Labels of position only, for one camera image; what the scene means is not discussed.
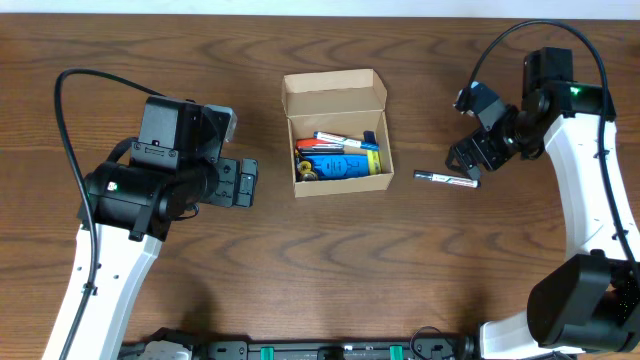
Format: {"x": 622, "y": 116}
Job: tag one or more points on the blue whiteboard marker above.
{"x": 344, "y": 141}

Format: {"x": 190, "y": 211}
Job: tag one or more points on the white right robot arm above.
{"x": 590, "y": 303}

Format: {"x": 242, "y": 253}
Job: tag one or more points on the cardboard box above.
{"x": 346, "y": 103}

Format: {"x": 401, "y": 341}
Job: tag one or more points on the black whiteboard marker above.
{"x": 446, "y": 179}

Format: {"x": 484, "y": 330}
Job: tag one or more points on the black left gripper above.
{"x": 229, "y": 181}

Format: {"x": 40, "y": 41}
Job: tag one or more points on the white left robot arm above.
{"x": 148, "y": 182}

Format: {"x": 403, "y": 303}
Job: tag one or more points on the yellow highlighter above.
{"x": 374, "y": 163}

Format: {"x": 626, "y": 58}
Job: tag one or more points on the correction tape dispenser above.
{"x": 305, "y": 171}

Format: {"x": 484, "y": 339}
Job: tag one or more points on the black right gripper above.
{"x": 480, "y": 151}

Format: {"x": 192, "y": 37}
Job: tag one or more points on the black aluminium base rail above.
{"x": 430, "y": 347}

